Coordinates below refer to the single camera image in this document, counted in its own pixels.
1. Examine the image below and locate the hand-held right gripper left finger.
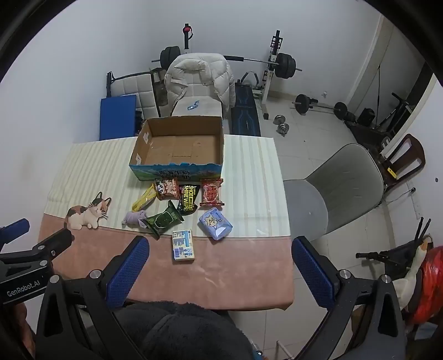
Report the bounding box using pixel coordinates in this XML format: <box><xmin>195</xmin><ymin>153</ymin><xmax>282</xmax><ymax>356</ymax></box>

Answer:
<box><xmin>35</xmin><ymin>236</ymin><xmax>150</xmax><ymax>360</ymax></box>

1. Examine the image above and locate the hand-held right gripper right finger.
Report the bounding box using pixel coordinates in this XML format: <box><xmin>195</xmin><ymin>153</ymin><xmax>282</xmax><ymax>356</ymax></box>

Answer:
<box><xmin>291</xmin><ymin>236</ymin><xmax>407</xmax><ymax>360</ymax></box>

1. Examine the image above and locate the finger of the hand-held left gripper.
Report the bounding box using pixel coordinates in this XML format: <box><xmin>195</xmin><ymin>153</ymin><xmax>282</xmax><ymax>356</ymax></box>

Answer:
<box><xmin>0</xmin><ymin>218</ymin><xmax>30</xmax><ymax>245</ymax></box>
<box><xmin>32</xmin><ymin>228</ymin><xmax>75</xmax><ymax>261</ymax></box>

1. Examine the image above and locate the purple sock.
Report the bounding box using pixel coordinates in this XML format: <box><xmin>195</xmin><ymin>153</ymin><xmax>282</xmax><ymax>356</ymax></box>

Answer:
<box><xmin>122</xmin><ymin>209</ymin><xmax>148</xmax><ymax>229</ymax></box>

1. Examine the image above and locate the white and blue tissue pack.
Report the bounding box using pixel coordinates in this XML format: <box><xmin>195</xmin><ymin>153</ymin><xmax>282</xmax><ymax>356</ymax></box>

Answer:
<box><xmin>171</xmin><ymin>229</ymin><xmax>196</xmax><ymax>261</ymax></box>

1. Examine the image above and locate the green snack packet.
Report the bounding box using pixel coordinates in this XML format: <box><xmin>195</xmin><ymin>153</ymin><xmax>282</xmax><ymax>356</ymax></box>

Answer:
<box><xmin>145</xmin><ymin>200</ymin><xmax>183</xmax><ymax>240</ymax></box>

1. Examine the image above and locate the yellow snack packet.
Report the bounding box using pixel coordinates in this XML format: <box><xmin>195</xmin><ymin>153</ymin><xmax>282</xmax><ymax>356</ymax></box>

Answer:
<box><xmin>132</xmin><ymin>183</ymin><xmax>158</xmax><ymax>212</ymax></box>

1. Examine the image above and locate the red panda snack packet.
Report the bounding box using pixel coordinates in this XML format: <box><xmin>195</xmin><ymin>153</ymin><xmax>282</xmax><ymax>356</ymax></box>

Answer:
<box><xmin>154</xmin><ymin>178</ymin><xmax>181</xmax><ymax>201</ymax></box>

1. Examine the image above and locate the black wipes packet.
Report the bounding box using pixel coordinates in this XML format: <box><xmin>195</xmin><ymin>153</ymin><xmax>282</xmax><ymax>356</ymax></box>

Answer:
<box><xmin>176</xmin><ymin>183</ymin><xmax>200</xmax><ymax>216</ymax></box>

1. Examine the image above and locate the cardboard box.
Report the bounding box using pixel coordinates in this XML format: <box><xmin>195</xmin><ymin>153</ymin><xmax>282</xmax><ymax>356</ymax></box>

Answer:
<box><xmin>129</xmin><ymin>116</ymin><xmax>225</xmax><ymax>182</ymax></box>

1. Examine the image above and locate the person's black fleece clothing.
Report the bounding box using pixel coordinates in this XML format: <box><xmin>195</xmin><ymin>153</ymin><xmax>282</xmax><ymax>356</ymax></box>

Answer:
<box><xmin>114</xmin><ymin>300</ymin><xmax>255</xmax><ymax>360</ymax></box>

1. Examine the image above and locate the white goose plush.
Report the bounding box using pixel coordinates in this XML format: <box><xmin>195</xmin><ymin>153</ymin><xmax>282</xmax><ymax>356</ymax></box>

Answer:
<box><xmin>393</xmin><ymin>233</ymin><xmax>435</xmax><ymax>310</ymax></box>

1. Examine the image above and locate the grey shell chair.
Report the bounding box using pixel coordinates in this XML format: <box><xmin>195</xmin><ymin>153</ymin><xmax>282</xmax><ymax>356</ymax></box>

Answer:
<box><xmin>283</xmin><ymin>143</ymin><xmax>385</xmax><ymax>243</ymax></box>

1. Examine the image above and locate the red plastic bag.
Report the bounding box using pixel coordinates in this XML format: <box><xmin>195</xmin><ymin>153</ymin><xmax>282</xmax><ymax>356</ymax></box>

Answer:
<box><xmin>408</xmin><ymin>246</ymin><xmax>443</xmax><ymax>324</ymax></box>

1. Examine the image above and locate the blue folded mat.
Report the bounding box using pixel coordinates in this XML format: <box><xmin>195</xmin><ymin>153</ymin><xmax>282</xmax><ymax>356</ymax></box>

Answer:
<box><xmin>99</xmin><ymin>94</ymin><xmax>138</xmax><ymax>141</ymax></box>

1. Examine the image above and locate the black speaker box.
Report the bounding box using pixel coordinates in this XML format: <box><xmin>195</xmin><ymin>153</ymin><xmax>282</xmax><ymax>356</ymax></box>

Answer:
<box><xmin>356</xmin><ymin>108</ymin><xmax>376</xmax><ymax>127</ymax></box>

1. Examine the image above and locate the dark wooden chair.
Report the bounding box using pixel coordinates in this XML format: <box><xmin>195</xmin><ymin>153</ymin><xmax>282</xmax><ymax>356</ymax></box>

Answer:
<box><xmin>377</xmin><ymin>133</ymin><xmax>426</xmax><ymax>189</ymax></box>

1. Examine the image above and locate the short barbell with black plates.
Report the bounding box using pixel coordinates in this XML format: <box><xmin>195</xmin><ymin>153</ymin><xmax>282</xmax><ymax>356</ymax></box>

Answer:
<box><xmin>292</xmin><ymin>93</ymin><xmax>348</xmax><ymax>120</ymax></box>

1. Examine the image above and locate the black and blue weight bench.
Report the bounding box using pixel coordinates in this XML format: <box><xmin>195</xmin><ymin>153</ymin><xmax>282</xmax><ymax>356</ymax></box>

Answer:
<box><xmin>231</xmin><ymin>71</ymin><xmax>262</xmax><ymax>136</ymax></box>

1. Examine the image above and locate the white padded folding chair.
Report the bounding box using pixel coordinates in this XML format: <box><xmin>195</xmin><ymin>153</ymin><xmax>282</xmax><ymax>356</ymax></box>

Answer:
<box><xmin>105</xmin><ymin>71</ymin><xmax>161</xmax><ymax>120</ymax></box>

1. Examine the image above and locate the black folded exercise equipment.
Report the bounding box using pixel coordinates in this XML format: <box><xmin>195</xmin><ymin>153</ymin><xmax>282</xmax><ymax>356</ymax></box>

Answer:
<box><xmin>377</xmin><ymin>92</ymin><xmax>414</xmax><ymax>135</ymax></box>

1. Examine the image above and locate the beige upholstered chair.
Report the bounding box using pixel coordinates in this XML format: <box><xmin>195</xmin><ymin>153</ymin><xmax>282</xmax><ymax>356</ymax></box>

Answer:
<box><xmin>166</xmin><ymin>69</ymin><xmax>225</xmax><ymax>120</ymax></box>

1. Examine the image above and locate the long barbell with black plates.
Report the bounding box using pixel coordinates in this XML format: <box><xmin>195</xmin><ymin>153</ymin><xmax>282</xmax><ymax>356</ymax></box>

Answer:
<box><xmin>151</xmin><ymin>46</ymin><xmax>302</xmax><ymax>78</ymax></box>

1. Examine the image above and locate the white puffer jacket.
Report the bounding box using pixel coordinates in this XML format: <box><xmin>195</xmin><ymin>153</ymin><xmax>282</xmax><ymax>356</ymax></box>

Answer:
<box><xmin>164</xmin><ymin>53</ymin><xmax>236</xmax><ymax>113</ymax></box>

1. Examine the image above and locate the white barbell rack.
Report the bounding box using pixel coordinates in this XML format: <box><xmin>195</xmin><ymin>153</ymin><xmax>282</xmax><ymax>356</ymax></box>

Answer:
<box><xmin>182</xmin><ymin>24</ymin><xmax>282</xmax><ymax>120</ymax></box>

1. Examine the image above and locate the black power cable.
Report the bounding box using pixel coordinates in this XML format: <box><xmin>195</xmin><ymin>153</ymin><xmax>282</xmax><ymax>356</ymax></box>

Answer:
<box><xmin>383</xmin><ymin>187</ymin><xmax>416</xmax><ymax>205</ymax></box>

